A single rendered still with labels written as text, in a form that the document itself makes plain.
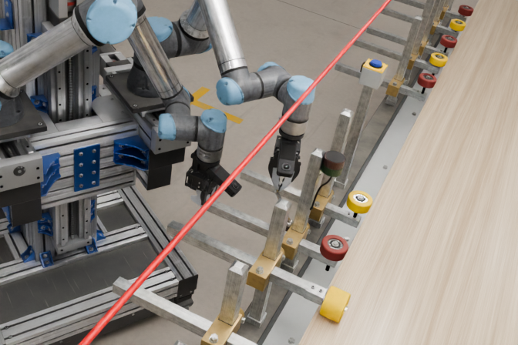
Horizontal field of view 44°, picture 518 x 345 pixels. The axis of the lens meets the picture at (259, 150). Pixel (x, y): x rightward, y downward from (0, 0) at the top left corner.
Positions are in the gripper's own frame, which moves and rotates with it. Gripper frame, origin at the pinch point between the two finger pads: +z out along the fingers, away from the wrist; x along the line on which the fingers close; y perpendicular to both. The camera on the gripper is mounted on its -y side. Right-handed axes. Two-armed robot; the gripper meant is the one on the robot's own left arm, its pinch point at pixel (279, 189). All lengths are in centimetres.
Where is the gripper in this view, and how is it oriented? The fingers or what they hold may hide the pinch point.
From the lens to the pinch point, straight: 189.4
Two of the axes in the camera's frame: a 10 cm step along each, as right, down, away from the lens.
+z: -1.6, 8.0, 5.8
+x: -9.8, -1.8, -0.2
